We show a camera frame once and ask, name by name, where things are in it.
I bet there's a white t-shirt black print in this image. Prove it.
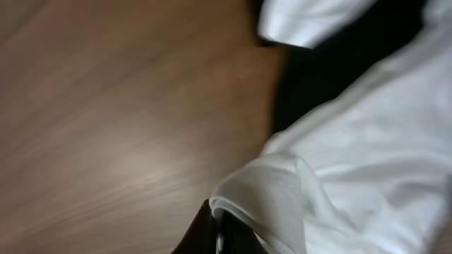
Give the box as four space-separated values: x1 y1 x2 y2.
209 1 451 253

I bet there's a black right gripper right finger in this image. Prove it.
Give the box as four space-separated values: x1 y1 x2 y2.
221 212 268 254

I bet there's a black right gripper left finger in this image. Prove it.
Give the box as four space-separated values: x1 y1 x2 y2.
172 200 216 254

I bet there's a black garment right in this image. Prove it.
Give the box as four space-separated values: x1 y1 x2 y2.
246 0 428 135

